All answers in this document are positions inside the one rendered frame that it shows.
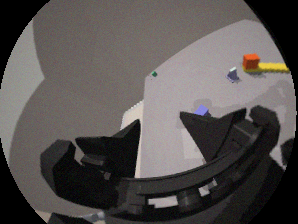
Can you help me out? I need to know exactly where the small blue block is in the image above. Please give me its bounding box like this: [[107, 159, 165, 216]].
[[194, 104, 209, 116]]

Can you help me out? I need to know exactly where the yellow bar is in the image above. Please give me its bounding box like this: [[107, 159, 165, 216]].
[[242, 53, 289, 73]]

